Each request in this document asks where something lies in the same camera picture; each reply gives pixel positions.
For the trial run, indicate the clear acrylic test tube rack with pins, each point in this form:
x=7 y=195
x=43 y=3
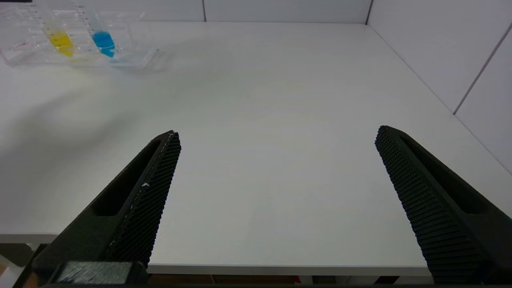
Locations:
x=132 y=52

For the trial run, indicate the yellow pigment test tube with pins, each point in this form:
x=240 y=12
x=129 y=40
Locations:
x=60 y=42

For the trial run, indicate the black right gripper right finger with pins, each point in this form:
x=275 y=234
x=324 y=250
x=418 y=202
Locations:
x=432 y=200

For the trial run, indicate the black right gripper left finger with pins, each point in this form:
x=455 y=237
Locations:
x=136 y=216

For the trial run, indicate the blue pigment test tube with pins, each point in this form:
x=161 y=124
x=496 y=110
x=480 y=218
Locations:
x=103 y=41

